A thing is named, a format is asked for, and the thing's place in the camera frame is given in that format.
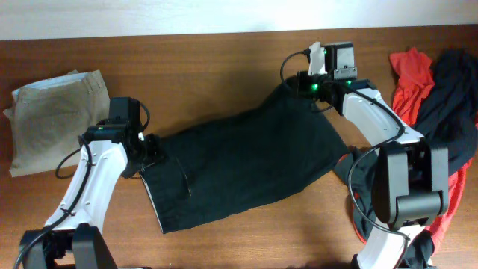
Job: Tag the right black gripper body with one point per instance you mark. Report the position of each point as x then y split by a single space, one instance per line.
302 80

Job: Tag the dark grey red-trimmed garment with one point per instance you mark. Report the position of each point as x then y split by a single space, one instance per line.
366 194

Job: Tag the black garment pile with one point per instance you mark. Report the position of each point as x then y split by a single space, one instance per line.
447 115

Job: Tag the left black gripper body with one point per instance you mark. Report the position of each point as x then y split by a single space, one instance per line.
150 146

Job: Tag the black shorts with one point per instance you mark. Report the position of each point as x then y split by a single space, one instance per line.
230 165

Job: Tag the folded khaki shorts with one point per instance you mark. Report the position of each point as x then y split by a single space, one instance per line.
47 116

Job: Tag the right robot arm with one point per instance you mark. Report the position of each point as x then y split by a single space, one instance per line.
410 186

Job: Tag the red garment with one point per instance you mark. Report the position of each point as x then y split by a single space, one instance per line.
414 71

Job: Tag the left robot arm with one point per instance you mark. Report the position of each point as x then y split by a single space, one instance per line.
115 147

